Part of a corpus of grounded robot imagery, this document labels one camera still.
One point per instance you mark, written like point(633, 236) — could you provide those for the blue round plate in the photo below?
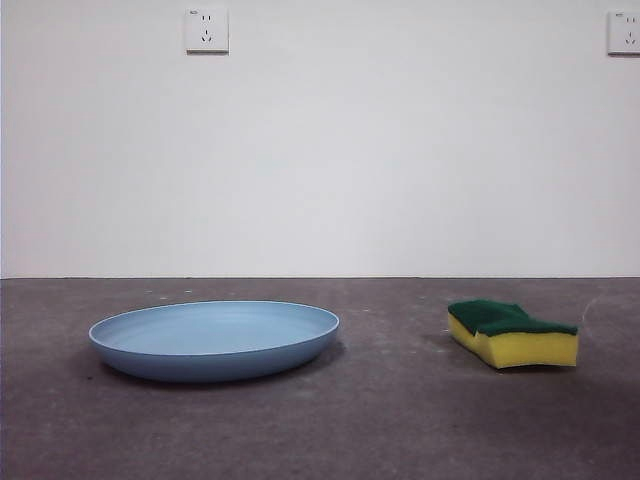
point(215, 345)

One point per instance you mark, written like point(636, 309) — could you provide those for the yellow sponge with green scourer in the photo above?
point(530, 350)

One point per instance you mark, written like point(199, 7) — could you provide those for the white wall socket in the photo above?
point(625, 32)
point(208, 30)

